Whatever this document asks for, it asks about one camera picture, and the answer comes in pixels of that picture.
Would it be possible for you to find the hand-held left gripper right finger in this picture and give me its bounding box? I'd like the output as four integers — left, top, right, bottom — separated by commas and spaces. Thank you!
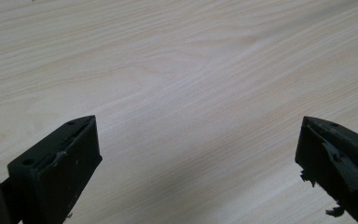
295, 116, 358, 224

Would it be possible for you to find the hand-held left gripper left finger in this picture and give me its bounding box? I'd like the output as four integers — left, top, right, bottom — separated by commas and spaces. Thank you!
7, 115, 103, 224

